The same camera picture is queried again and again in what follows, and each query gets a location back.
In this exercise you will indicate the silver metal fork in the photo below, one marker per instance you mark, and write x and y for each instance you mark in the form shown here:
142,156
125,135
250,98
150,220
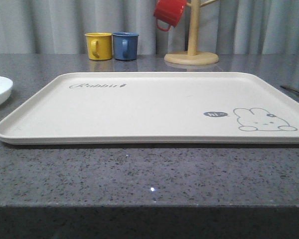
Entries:
290,89

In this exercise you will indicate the cream rabbit print tray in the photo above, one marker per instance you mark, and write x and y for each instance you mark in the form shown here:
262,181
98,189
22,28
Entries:
154,107

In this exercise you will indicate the wooden mug tree stand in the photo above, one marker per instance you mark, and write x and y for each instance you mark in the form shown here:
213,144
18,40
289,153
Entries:
192,56

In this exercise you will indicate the blue enamel mug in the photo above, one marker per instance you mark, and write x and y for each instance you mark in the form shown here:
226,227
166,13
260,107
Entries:
125,45

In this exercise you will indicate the yellow enamel mug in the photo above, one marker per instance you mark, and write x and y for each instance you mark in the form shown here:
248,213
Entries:
99,45

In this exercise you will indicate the red enamel mug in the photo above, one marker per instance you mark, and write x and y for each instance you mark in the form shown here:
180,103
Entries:
170,12

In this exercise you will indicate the grey pleated curtain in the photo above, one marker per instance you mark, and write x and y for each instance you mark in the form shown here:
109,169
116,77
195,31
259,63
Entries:
226,26

